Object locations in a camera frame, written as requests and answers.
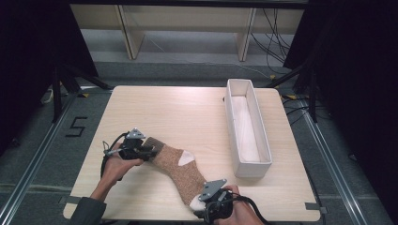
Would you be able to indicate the metal floor rail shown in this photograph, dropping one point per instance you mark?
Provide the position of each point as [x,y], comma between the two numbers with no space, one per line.
[34,159]
[331,162]

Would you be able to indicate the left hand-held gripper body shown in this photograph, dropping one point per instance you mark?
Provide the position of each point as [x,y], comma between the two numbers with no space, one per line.
[133,148]

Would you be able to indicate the brown and white sock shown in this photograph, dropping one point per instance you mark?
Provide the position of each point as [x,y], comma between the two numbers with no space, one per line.
[181,173]

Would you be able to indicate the yellow tape piece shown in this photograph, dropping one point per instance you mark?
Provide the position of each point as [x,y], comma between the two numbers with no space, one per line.
[291,97]
[272,76]
[84,94]

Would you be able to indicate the black curtain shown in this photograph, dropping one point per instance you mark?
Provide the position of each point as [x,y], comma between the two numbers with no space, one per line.
[31,62]
[359,78]

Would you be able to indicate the beige wooden furniture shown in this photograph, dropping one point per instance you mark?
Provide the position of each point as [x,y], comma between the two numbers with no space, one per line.
[187,17]

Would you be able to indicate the grey tape strip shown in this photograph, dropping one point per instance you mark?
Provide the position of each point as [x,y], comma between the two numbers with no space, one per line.
[70,200]
[314,206]

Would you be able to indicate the white rectangular box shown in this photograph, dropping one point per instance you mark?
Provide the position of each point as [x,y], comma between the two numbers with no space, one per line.
[247,137]

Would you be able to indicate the black metal stand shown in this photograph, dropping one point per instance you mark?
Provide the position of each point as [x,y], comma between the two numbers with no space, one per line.
[313,93]
[57,97]

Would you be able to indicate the person's left hand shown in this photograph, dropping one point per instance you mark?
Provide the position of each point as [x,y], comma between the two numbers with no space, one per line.
[117,168]

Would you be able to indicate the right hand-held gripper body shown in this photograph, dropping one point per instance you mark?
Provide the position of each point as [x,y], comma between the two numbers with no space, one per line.
[217,204]

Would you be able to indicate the person's right hand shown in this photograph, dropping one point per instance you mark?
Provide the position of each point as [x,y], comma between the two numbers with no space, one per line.
[241,212]

